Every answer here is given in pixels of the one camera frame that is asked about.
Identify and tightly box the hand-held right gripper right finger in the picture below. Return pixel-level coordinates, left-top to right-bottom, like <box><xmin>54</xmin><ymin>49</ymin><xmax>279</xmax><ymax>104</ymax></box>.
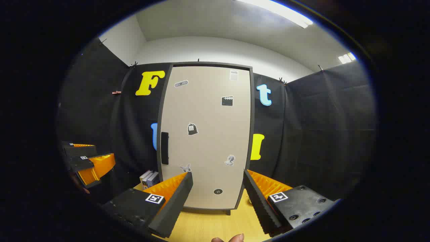
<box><xmin>243</xmin><ymin>169</ymin><xmax>336</xmax><ymax>237</ymax></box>

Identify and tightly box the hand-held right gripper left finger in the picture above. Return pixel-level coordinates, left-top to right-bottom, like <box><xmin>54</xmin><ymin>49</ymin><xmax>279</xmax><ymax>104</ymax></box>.
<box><xmin>101</xmin><ymin>171</ymin><xmax>194</xmax><ymax>238</ymax></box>

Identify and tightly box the black cabinet door handle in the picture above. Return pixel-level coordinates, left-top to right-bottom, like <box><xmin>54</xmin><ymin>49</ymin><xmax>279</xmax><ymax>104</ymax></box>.
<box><xmin>161</xmin><ymin>132</ymin><xmax>169</xmax><ymax>165</ymax></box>

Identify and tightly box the beige cabinet door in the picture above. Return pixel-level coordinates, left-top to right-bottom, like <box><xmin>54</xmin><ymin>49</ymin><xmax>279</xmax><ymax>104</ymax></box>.
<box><xmin>161</xmin><ymin>66</ymin><xmax>252</xmax><ymax>210</ymax></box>

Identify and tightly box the dark grey cabinet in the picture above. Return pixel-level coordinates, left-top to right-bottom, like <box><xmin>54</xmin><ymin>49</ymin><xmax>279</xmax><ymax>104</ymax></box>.
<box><xmin>156</xmin><ymin>62</ymin><xmax>255</xmax><ymax>216</ymax></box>

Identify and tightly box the blue-grey book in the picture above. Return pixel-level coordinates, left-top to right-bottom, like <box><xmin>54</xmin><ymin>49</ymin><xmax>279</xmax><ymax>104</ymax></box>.
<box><xmin>147</xmin><ymin>172</ymin><xmax>160</xmax><ymax>189</ymax></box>

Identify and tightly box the white book yellow spine print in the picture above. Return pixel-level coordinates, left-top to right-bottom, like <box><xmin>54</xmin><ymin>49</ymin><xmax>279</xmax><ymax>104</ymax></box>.
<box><xmin>142</xmin><ymin>171</ymin><xmax>156</xmax><ymax>190</ymax></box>

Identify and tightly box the thin beige book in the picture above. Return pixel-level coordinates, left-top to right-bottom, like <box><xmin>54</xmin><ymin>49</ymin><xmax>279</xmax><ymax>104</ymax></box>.
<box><xmin>139</xmin><ymin>170</ymin><xmax>152</xmax><ymax>189</ymax></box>

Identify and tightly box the black backdrop cloth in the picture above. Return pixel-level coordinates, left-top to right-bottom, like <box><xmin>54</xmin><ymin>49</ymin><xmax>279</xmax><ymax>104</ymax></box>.
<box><xmin>57</xmin><ymin>37</ymin><xmax>378</xmax><ymax>205</ymax></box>

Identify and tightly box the small ceiling light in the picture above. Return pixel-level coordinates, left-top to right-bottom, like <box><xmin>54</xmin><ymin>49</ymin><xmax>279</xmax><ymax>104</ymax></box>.
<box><xmin>338</xmin><ymin>52</ymin><xmax>356</xmax><ymax>64</ymax></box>

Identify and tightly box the long ceiling light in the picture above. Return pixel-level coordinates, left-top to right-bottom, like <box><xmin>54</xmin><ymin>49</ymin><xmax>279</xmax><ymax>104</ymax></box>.
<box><xmin>235</xmin><ymin>0</ymin><xmax>313</xmax><ymax>29</ymax></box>

